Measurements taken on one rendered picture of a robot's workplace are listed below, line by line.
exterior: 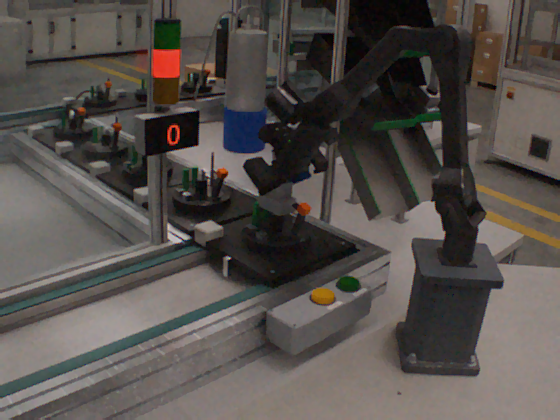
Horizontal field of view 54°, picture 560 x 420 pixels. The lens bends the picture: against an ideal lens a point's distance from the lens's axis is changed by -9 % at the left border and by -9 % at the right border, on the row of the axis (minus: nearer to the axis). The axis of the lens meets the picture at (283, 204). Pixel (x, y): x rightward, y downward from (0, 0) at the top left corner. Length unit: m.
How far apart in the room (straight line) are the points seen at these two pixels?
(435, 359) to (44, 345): 0.68
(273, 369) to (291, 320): 0.10
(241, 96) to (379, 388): 1.32
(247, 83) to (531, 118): 3.56
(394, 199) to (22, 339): 0.86
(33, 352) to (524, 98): 4.76
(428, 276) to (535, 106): 4.35
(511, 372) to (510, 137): 4.36
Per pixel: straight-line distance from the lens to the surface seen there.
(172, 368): 0.93
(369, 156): 1.40
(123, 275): 1.15
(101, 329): 1.05
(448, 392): 1.05
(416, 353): 1.07
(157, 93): 1.09
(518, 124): 5.34
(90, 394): 0.87
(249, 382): 1.01
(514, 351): 1.20
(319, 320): 1.02
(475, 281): 0.99
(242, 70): 2.07
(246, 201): 1.42
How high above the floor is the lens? 1.50
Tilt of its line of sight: 22 degrees down
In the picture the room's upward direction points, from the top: 4 degrees clockwise
